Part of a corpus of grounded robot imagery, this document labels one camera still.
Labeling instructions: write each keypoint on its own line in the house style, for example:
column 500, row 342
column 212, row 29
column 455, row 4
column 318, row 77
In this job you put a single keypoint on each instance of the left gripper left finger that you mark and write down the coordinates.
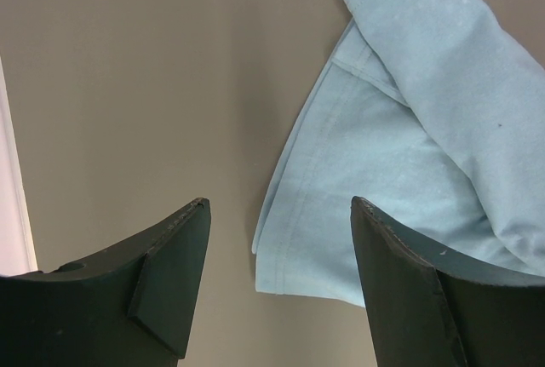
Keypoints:
column 130, row 304

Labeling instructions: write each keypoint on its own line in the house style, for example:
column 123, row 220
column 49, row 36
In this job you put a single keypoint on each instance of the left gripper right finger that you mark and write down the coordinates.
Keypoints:
column 430, row 305

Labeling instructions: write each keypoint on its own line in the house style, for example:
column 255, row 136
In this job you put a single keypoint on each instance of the light blue t shirt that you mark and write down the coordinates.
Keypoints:
column 432, row 112

